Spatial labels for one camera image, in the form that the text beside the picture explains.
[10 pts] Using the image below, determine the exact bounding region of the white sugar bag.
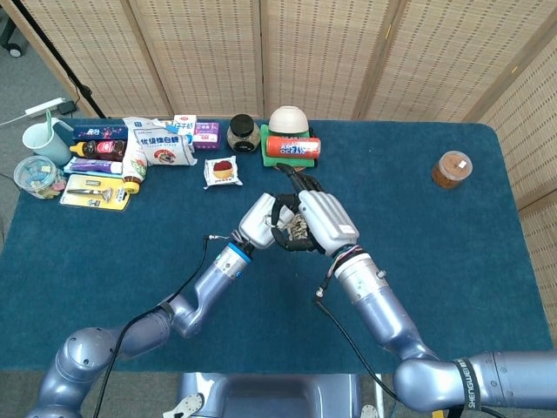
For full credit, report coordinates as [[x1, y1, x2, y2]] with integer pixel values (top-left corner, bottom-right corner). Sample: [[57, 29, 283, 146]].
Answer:
[[123, 116, 198, 167]]

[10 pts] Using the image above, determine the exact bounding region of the black stand pole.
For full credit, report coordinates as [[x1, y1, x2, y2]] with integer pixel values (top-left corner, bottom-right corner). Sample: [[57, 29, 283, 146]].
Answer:
[[10, 0, 107, 119]]

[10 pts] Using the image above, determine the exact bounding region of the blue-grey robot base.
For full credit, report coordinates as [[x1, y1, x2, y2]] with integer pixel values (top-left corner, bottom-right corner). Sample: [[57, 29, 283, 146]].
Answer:
[[163, 372, 384, 418]]

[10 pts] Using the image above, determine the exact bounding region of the white power strip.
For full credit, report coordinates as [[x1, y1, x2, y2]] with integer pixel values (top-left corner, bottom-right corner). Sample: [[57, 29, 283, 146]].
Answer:
[[24, 98, 66, 118]]

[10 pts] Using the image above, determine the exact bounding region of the dark blue printed box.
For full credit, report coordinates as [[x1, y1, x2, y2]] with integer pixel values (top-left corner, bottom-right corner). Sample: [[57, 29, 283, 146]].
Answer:
[[71, 125, 130, 143]]

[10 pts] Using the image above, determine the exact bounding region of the black chair caster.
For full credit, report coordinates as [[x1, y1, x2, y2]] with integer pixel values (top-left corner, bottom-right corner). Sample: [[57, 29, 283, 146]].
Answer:
[[0, 8, 23, 57]]

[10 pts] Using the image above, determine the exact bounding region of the pale mint plastic cup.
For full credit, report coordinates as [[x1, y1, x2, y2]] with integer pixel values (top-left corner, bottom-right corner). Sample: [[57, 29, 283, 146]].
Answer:
[[22, 123, 73, 166]]

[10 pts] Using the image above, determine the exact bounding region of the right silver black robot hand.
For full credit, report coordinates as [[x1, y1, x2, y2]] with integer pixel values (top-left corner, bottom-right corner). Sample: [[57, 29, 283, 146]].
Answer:
[[272, 164, 360, 257]]

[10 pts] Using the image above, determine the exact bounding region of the purple white box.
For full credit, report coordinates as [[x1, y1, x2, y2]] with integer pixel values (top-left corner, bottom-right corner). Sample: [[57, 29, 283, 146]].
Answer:
[[192, 121, 222, 151]]

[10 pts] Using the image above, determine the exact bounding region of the white bottle yellow cap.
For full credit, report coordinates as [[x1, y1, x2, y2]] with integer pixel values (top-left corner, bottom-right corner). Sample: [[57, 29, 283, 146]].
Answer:
[[120, 141, 149, 195]]

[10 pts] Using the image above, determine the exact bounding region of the razor in yellow blister pack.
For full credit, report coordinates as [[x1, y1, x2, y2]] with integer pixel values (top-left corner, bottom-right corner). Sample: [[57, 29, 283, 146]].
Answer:
[[58, 173, 132, 212]]

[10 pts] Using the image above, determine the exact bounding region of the blue felt table cover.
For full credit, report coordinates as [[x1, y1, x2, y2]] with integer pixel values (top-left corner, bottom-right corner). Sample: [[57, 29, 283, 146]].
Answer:
[[0, 118, 550, 378]]

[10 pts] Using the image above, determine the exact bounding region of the bamboo folding screen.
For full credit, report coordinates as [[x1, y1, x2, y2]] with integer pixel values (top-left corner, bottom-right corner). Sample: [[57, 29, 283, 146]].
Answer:
[[0, 0, 557, 323]]

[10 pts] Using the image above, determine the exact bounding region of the small white milk carton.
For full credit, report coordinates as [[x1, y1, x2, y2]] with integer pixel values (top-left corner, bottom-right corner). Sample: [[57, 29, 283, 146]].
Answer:
[[172, 114, 198, 147]]

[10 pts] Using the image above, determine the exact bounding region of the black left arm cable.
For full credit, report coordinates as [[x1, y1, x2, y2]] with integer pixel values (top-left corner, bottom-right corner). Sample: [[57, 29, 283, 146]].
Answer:
[[93, 233, 238, 418]]

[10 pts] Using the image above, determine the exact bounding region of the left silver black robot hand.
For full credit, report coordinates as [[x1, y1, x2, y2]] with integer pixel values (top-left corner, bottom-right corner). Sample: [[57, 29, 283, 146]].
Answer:
[[238, 191, 305, 250]]

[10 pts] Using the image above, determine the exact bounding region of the white upturned bowl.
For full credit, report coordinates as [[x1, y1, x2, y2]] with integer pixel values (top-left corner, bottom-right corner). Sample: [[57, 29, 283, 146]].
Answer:
[[268, 105, 310, 136]]

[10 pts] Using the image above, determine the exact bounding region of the black printed arm strap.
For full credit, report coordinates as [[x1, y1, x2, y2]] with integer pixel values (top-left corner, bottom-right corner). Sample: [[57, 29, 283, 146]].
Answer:
[[450, 357, 482, 411]]

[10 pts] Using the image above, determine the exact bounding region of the purple toothpaste tube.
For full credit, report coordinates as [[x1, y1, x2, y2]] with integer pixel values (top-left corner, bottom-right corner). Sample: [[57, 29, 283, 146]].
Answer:
[[63, 157, 124, 175]]

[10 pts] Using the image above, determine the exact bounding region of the clear jar of coloured clips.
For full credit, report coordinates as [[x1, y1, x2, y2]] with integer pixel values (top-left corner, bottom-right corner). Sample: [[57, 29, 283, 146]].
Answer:
[[13, 155, 67, 200]]

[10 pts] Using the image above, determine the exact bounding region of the glass jar black lid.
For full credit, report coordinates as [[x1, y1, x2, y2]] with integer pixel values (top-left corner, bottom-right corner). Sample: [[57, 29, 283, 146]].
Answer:
[[226, 113, 261, 154]]

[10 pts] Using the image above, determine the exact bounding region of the orange drink can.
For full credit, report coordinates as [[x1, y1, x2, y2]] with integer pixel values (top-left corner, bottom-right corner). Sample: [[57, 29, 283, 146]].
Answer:
[[265, 135, 322, 158]]

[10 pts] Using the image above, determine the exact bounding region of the folded green towel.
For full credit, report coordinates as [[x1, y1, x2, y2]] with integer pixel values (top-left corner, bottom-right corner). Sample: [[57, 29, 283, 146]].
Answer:
[[259, 124, 319, 169]]

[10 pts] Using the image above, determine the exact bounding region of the brown sauce bottle yellow cap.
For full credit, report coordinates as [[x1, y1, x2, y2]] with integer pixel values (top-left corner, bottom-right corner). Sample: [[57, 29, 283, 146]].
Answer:
[[69, 139, 128, 162]]

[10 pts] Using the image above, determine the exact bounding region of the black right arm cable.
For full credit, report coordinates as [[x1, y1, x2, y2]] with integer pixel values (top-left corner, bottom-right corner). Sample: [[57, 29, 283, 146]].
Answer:
[[313, 278, 510, 418]]

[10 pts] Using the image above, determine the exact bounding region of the wrapped cake snack packet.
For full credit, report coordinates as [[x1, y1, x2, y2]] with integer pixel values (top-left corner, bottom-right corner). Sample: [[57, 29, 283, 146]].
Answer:
[[203, 155, 244, 191]]

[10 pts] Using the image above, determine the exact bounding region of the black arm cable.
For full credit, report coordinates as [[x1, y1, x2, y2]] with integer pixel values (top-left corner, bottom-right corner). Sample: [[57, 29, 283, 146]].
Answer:
[[313, 278, 510, 418], [93, 233, 238, 418]]

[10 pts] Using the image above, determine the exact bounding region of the plastic jar of rubber bands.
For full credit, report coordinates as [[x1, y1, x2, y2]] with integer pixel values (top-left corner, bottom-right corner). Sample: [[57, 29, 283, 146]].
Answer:
[[431, 150, 473, 190]]

